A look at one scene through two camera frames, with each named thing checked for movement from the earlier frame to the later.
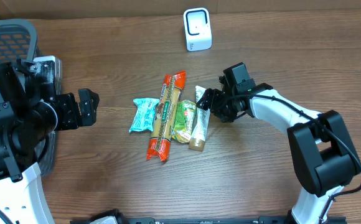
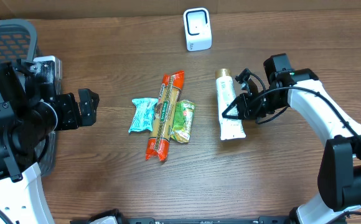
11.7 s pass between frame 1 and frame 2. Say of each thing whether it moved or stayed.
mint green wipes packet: stayed
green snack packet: stayed
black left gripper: stayed
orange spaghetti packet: stayed
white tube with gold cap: moved
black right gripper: moved
